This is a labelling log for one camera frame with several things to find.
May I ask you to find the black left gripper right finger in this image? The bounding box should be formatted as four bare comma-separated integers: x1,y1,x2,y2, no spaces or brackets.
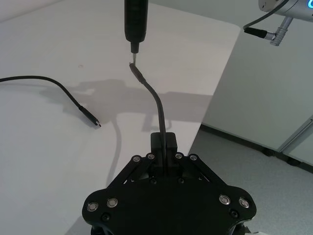
165,132,258,217

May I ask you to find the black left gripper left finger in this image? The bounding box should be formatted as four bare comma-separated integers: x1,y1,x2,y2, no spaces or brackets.
82,132,165,217

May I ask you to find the black cable with plug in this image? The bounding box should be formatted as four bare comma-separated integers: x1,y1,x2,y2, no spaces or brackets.
0,76,102,128
128,62,169,173

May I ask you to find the black cylindrical tool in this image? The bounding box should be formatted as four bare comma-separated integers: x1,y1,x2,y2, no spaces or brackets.
123,0,148,62

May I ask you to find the pale grey partition panel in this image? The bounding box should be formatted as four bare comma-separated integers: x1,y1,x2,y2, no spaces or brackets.
276,115,313,167

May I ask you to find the thin dark cable silver plug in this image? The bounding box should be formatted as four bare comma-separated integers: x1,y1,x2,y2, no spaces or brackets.
243,0,294,47

